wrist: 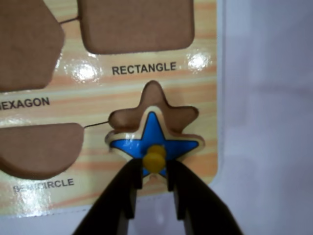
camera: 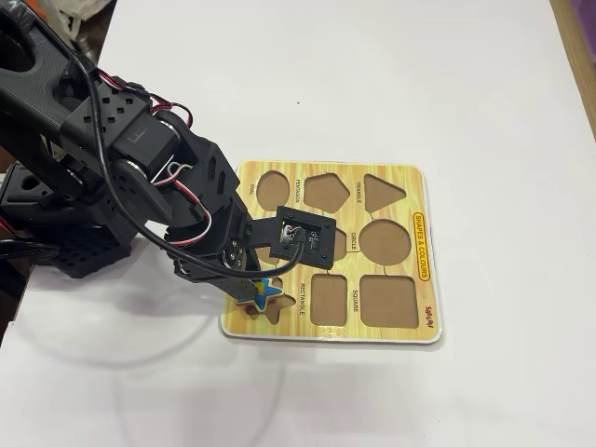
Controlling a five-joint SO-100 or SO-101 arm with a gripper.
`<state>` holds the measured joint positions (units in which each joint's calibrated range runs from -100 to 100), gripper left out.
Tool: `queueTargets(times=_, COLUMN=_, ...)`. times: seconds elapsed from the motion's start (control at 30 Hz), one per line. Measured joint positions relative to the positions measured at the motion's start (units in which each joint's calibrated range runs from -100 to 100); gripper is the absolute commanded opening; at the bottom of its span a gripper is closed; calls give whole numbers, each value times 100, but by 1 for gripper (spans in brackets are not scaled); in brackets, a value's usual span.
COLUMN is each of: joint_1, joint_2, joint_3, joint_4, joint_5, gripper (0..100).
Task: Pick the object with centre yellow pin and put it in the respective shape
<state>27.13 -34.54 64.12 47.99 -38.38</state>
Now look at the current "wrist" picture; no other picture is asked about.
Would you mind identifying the wooden shape puzzle board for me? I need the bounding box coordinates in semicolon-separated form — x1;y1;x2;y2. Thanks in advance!
0;0;224;217

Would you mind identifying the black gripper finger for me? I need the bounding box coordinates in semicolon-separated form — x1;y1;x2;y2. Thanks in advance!
166;159;243;235
72;157;144;235

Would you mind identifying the blue star piece yellow pin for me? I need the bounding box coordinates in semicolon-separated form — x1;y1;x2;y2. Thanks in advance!
105;106;205;184

